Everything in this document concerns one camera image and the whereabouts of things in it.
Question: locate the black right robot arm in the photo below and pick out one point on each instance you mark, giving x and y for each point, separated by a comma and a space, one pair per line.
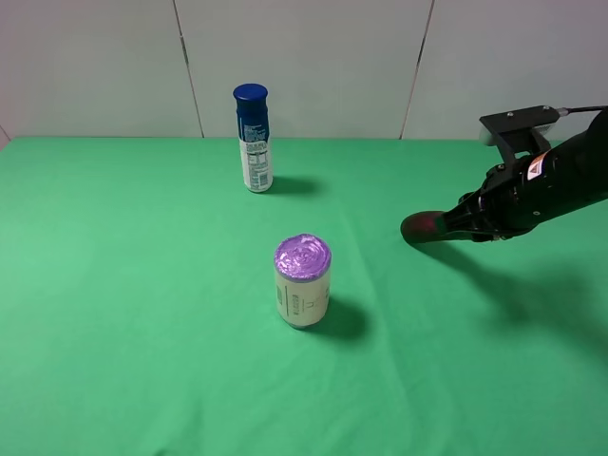
536, 181

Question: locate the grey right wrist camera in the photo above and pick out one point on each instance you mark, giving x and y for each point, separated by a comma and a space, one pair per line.
519, 131

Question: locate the purple bag roll paper label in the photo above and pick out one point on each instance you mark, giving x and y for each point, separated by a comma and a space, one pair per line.
302, 279

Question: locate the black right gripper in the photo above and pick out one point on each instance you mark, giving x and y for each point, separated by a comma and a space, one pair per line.
500, 210

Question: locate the blue white bottle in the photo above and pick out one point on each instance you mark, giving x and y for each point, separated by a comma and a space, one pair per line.
254, 136

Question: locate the purple eggplant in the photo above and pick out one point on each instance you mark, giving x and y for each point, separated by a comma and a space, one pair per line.
423, 227

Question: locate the green table cloth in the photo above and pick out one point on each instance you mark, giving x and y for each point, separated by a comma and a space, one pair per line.
138, 307

